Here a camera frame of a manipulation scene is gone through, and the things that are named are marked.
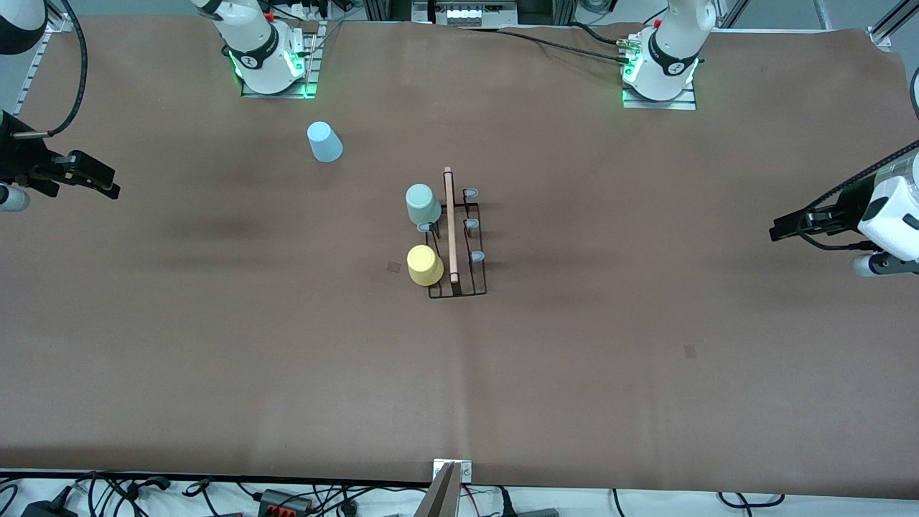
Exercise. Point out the black orange connector block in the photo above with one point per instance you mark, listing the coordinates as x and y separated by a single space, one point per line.
286 502

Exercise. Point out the yellow cup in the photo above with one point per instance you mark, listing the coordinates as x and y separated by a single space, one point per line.
423 264

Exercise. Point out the black power adapter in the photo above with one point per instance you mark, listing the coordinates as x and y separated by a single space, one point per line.
47 510

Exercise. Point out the teal green cup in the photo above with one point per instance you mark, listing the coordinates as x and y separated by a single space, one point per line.
422 205

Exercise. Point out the brown table cover sheet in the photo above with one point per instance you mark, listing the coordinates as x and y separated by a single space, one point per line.
574 373

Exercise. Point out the light blue cup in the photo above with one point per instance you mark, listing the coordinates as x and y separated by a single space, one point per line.
324 142

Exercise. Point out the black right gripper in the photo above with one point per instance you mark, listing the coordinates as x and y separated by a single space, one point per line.
20 154

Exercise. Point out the grey metal camera bracket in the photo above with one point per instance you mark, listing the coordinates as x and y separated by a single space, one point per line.
446 488

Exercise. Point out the white power strip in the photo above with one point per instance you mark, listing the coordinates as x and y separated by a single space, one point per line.
316 10

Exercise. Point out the aluminium arm base plate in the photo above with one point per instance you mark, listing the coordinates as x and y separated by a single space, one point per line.
310 64
660 104

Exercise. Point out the grey electrical box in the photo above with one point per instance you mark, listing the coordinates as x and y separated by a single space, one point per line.
465 11

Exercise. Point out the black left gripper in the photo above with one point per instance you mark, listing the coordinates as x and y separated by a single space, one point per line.
844 209

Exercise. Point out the aluminium frame rail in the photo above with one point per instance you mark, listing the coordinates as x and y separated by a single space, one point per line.
32 68
890 25

